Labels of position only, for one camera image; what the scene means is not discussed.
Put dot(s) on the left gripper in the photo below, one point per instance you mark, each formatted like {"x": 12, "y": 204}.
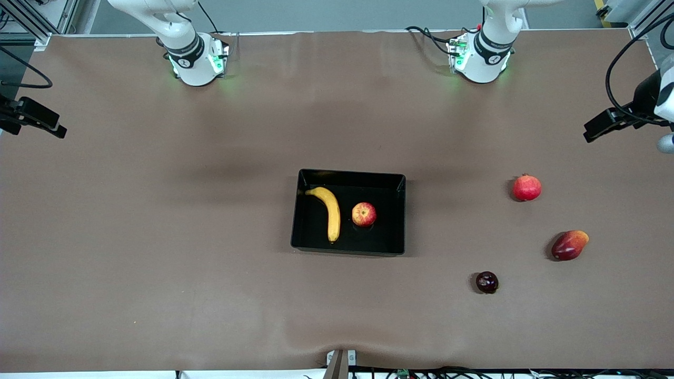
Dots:
{"x": 643, "y": 97}

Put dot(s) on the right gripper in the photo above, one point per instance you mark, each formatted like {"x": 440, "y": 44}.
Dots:
{"x": 6, "y": 111}

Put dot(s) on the black rectangular plastic box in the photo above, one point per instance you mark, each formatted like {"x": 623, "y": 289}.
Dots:
{"x": 379, "y": 237}

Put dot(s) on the red yellow apple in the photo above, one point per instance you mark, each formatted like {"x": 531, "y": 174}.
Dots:
{"x": 364, "y": 214}

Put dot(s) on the yellow banana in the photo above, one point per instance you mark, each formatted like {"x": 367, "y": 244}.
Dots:
{"x": 333, "y": 216}

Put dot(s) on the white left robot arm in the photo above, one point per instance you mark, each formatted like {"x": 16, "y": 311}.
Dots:
{"x": 487, "y": 68}

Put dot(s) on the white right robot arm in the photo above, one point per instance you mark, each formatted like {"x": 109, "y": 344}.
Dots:
{"x": 195, "y": 68}

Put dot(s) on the red pomegranate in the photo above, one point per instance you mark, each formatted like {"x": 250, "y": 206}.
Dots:
{"x": 527, "y": 188}

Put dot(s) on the red orange mango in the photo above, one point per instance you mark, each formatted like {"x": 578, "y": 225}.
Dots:
{"x": 570, "y": 246}

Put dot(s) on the dark purple plum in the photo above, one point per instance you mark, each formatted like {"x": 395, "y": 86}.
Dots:
{"x": 487, "y": 282}

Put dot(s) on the aluminium frame profile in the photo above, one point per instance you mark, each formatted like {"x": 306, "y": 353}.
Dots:
{"x": 650, "y": 16}
{"x": 31, "y": 23}

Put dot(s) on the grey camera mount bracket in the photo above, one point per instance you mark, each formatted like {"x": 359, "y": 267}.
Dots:
{"x": 337, "y": 368}

